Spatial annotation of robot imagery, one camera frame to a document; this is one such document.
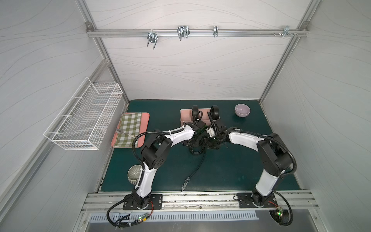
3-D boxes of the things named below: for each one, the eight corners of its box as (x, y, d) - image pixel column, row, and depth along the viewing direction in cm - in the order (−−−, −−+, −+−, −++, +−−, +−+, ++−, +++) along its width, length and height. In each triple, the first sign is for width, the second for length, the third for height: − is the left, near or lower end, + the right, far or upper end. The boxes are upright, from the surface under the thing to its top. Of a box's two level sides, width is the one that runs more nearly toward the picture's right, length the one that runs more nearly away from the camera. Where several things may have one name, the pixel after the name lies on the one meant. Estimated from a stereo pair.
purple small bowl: (234, 119, 112) (237, 113, 106) (232, 109, 118) (234, 103, 113) (248, 119, 112) (251, 113, 106) (245, 109, 118) (248, 103, 113)
